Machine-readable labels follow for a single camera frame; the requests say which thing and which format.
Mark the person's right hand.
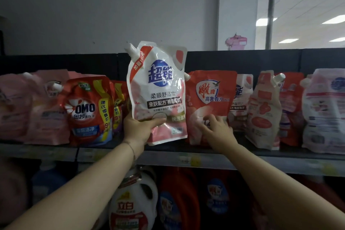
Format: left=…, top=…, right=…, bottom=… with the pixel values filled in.
left=197, top=114, right=238, bottom=154

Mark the person's left hand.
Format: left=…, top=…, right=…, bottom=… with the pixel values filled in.
left=123, top=111, right=167, bottom=158

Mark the group of Chaoneng floral pouches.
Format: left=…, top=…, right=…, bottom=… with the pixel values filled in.
left=299, top=68, right=345, bottom=155

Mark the grey vertical pole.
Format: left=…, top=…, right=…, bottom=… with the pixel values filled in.
left=265, top=0, right=278, bottom=50

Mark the white detergent jug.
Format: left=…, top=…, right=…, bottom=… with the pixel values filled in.
left=109, top=169, right=159, bottom=230

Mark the person's left forearm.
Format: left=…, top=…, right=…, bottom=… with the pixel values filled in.
left=5, top=142, right=135, bottom=230

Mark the pink bagged item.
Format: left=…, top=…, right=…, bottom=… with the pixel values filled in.
left=225, top=34, right=248, bottom=50

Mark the white red Chaoneng pouch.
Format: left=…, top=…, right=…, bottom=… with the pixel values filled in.
left=244, top=70, right=286, bottom=151

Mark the thin chain bracelet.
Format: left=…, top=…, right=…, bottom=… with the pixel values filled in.
left=123, top=141, right=136, bottom=163

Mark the person's right forearm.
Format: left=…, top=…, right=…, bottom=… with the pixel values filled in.
left=220, top=143, right=345, bottom=230

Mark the yellow price label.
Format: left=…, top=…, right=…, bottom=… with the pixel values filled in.
left=83, top=149, right=103, bottom=162
left=307, top=161, right=337, bottom=176
left=178, top=154, right=203, bottom=168

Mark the dark metal shelf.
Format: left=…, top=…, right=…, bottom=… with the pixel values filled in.
left=0, top=48, right=345, bottom=230

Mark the row of coloured detergent jugs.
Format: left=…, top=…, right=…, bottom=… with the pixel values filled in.
left=157, top=167, right=345, bottom=230

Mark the blue detergent jug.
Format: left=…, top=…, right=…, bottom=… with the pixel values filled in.
left=31, top=161, right=68, bottom=203

